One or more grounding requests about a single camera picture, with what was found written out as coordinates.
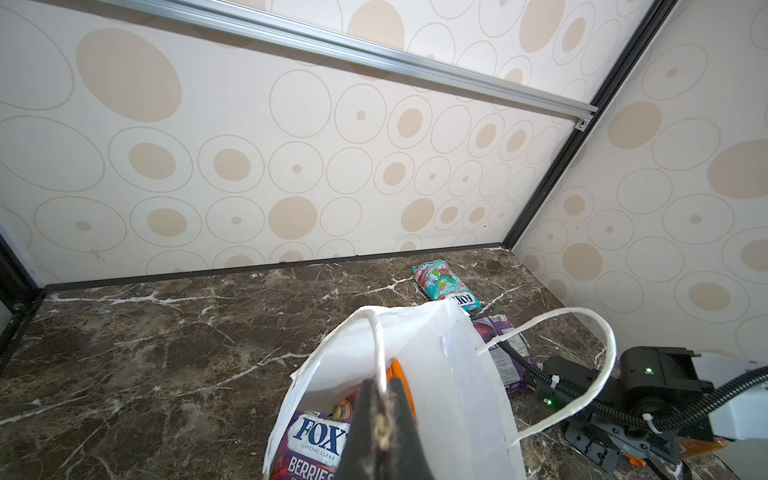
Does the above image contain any right black frame post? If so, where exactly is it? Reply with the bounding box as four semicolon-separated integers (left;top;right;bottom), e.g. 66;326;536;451
502;0;678;250

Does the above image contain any red yellow Fox's packet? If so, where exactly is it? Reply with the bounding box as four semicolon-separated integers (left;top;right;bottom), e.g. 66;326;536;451
620;436;730;470

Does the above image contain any pink Fox's berries packet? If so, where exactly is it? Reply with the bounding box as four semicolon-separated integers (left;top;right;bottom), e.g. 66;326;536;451
268;390;359;480

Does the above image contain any orange candy packet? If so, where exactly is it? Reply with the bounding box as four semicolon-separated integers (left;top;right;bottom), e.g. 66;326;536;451
386;359;416;417

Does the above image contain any horizontal aluminium rail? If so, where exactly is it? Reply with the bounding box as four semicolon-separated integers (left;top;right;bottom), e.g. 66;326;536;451
110;0;597;124

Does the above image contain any teal Fox's candy packet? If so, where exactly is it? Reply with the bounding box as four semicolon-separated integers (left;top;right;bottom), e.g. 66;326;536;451
413;260;481;312

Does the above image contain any left black frame post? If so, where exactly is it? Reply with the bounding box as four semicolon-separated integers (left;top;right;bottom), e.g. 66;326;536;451
1;237;45;372

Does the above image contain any purple candy packet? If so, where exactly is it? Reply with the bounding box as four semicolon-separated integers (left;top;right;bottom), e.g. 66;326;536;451
472;315;534;395

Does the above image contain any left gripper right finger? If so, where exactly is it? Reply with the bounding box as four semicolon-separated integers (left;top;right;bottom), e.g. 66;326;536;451
383;378;434;480

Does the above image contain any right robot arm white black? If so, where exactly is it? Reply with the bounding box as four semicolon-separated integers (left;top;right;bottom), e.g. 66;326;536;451
564;346;767;479

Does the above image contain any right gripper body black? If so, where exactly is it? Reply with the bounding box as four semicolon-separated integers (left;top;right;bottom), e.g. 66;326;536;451
536;355;667;474

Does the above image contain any black frame post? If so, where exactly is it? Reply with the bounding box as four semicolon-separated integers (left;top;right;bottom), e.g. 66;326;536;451
502;0;678;250
1;237;45;372

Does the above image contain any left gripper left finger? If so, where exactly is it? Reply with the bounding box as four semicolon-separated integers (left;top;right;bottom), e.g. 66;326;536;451
335;380;387;480

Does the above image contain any white paper bag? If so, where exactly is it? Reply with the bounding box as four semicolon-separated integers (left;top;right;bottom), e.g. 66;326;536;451
262;300;617;479

